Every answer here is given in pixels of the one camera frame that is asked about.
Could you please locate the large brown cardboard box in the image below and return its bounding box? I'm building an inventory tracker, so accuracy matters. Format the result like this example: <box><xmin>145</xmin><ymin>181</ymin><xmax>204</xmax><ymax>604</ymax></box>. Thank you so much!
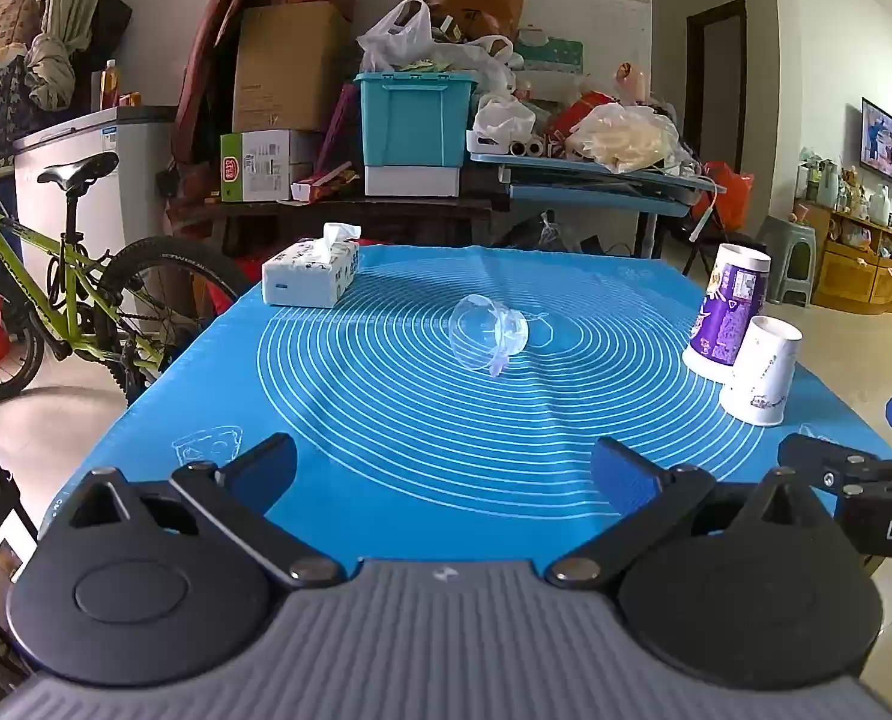
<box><xmin>232</xmin><ymin>0</ymin><xmax>353</xmax><ymax>134</ymax></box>

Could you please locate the green bicycle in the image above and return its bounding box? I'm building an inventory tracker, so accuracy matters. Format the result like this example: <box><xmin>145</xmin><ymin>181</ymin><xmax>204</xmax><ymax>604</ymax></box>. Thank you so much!
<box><xmin>0</xmin><ymin>127</ymin><xmax>256</xmax><ymax>402</ymax></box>

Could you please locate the small white plastic bag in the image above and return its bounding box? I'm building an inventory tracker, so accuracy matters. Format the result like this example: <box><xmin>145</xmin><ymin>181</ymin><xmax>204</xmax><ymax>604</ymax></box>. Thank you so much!
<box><xmin>474</xmin><ymin>94</ymin><xmax>537</xmax><ymax>140</ymax></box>

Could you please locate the blue folding desk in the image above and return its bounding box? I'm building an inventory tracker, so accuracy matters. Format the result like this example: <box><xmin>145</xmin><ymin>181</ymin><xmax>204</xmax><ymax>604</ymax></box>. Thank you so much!
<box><xmin>467</xmin><ymin>151</ymin><xmax>717</xmax><ymax>271</ymax></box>

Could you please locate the white chest freezer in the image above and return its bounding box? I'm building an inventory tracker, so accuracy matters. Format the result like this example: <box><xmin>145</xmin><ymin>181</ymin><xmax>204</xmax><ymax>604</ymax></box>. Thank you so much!
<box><xmin>12</xmin><ymin>106</ymin><xmax>178</xmax><ymax>293</ymax></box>

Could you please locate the television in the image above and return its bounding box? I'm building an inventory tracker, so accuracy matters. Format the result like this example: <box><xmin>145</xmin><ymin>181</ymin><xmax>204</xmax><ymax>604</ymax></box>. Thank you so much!
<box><xmin>858</xmin><ymin>97</ymin><xmax>892</xmax><ymax>190</ymax></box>

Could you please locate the teal plastic storage bin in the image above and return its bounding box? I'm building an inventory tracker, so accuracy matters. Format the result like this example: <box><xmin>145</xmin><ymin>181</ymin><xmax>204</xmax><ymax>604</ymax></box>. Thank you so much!
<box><xmin>354</xmin><ymin>71</ymin><xmax>479</xmax><ymax>168</ymax></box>

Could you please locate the dark door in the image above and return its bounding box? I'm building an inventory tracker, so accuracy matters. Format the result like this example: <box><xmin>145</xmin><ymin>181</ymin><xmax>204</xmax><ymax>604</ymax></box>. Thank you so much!
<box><xmin>684</xmin><ymin>0</ymin><xmax>747</xmax><ymax>166</ymax></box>

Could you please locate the green and white carton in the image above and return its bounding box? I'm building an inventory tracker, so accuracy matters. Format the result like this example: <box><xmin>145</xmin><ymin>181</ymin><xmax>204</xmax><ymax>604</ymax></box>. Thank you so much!
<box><xmin>219</xmin><ymin>130</ymin><xmax>323</xmax><ymax>203</ymax></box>

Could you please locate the wooden cabinet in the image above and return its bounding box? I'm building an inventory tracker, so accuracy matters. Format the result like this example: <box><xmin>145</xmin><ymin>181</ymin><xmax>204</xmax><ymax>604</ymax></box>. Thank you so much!
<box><xmin>795</xmin><ymin>202</ymin><xmax>892</xmax><ymax>316</ymax></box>

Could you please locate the white plastic drawer box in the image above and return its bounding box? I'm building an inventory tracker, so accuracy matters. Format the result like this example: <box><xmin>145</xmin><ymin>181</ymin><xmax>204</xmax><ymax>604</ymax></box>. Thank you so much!
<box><xmin>363</xmin><ymin>165</ymin><xmax>462</xmax><ymax>197</ymax></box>

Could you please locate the white paper cup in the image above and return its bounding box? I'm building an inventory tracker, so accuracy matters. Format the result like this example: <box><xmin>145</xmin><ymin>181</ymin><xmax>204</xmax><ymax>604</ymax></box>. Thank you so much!
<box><xmin>719</xmin><ymin>316</ymin><xmax>803</xmax><ymax>428</ymax></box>

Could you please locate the white tissue pack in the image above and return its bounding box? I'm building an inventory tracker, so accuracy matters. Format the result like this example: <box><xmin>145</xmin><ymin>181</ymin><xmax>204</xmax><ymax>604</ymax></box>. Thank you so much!
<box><xmin>261</xmin><ymin>223</ymin><xmax>361</xmax><ymax>308</ymax></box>

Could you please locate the blue silicone baking mat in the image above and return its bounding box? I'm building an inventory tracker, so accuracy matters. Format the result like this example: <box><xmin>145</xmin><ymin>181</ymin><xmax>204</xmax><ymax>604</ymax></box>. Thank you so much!
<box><xmin>41</xmin><ymin>244</ymin><xmax>892</xmax><ymax>563</ymax></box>

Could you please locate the tied beige curtain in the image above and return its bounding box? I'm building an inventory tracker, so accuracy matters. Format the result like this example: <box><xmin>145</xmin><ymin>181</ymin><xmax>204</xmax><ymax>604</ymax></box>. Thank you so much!
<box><xmin>26</xmin><ymin>0</ymin><xmax>121</xmax><ymax>110</ymax></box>

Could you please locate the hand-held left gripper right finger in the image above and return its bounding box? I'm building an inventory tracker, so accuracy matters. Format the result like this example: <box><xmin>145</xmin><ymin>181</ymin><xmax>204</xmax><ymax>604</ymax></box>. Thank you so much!
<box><xmin>545</xmin><ymin>435</ymin><xmax>841</xmax><ymax>590</ymax></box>

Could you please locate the clear plastic cup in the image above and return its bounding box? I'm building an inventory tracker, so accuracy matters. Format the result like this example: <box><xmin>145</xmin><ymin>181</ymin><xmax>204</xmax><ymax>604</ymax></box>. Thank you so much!
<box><xmin>448</xmin><ymin>294</ymin><xmax>529</xmax><ymax>377</ymax></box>

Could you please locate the dark wooden table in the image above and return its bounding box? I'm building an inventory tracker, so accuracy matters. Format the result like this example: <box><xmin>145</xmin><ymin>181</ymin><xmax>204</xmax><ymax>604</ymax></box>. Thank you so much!
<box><xmin>164</xmin><ymin>187</ymin><xmax>511</xmax><ymax>256</ymax></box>

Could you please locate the clear bag of snacks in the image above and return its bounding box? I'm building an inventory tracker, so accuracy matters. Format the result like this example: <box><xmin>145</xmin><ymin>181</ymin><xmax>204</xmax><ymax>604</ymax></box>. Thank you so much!
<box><xmin>566</xmin><ymin>101</ymin><xmax>695</xmax><ymax>175</ymax></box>

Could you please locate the grey plastic stool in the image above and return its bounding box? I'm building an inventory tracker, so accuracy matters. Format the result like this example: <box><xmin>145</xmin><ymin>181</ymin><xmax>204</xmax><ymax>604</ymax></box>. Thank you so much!
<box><xmin>753</xmin><ymin>216</ymin><xmax>818</xmax><ymax>306</ymax></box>

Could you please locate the red plastic bag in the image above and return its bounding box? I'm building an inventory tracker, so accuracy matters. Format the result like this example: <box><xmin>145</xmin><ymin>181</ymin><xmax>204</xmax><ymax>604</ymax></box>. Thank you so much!
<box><xmin>705</xmin><ymin>161</ymin><xmax>755</xmax><ymax>230</ymax></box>

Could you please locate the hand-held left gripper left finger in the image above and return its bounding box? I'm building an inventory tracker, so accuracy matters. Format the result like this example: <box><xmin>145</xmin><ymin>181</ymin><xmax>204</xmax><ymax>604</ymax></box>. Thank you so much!
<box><xmin>67</xmin><ymin>433</ymin><xmax>346</xmax><ymax>592</ymax></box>

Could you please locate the purple paper cup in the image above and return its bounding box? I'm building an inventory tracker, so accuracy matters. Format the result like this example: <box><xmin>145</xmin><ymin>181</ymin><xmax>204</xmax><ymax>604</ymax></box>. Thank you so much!
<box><xmin>682</xmin><ymin>244</ymin><xmax>772</xmax><ymax>381</ymax></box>

